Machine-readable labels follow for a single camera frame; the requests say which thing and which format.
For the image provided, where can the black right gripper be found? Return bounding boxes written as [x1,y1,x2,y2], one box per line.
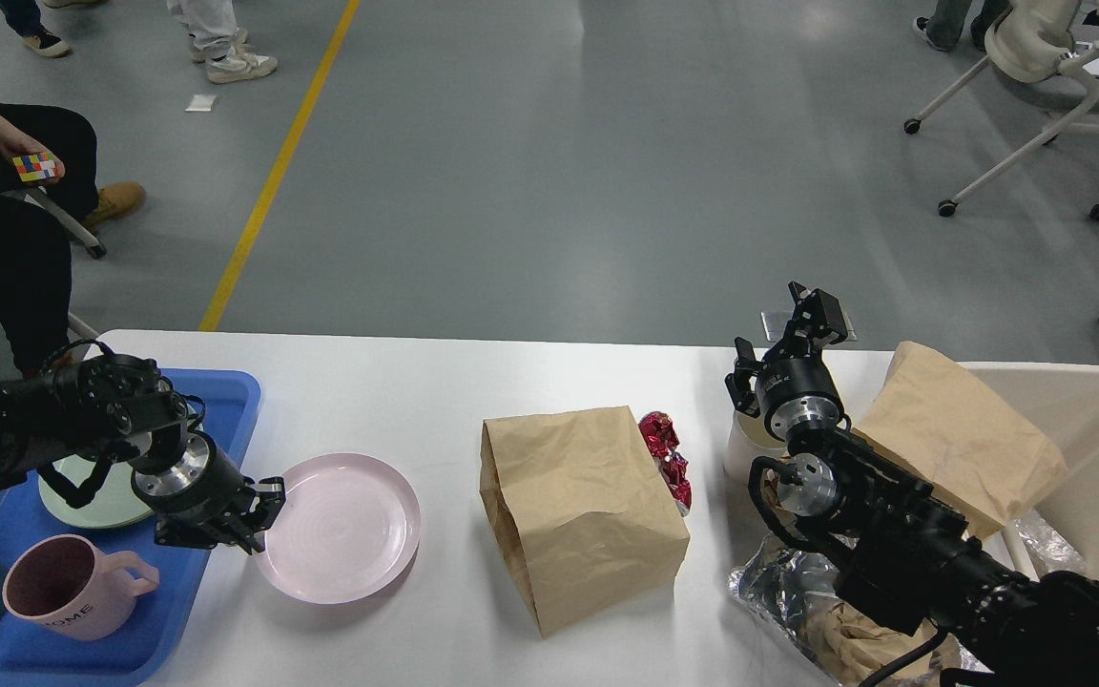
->
[724,281,850,441]

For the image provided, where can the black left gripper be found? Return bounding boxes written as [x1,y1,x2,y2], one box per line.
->
[132,431,287,555]

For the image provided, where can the pink plate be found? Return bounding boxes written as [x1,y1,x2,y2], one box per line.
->
[256,452,423,605]

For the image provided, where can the pink mug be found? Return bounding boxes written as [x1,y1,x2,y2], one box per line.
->
[1,533,160,642]

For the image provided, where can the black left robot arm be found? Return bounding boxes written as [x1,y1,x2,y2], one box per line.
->
[0,348,287,555]

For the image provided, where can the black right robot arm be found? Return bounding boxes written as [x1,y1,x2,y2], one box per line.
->
[725,281,1099,686]

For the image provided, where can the white paper cup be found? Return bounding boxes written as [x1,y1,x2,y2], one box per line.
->
[723,410,788,486]

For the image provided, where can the green plate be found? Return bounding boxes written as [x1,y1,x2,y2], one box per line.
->
[38,464,154,530]

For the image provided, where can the red foil wrapper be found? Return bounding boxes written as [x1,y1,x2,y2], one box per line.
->
[639,410,693,516]

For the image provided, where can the blue plastic tray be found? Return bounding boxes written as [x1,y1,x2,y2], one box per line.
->
[0,368,262,687]

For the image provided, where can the brown paper bag in bin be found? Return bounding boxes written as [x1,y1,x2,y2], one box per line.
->
[855,341,1072,539]

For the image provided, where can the brown paper bag on table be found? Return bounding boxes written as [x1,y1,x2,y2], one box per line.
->
[479,407,691,638]

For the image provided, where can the crumpled brown paper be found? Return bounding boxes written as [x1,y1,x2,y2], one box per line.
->
[802,601,961,686]

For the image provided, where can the beige plastic bin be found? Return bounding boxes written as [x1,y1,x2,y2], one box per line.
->
[956,361,1099,608]

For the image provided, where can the rubiks cube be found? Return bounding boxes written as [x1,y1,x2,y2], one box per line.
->
[11,151,60,184]

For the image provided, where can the white office chair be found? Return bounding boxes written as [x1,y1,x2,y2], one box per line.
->
[903,1,1099,221]

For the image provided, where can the seated person in black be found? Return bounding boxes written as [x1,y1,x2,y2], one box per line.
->
[0,103,145,378]

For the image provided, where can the paper scrap on floor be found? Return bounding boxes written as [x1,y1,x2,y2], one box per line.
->
[184,93,218,113]

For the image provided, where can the standing person white sneakers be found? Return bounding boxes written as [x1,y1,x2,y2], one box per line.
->
[166,1,279,84]

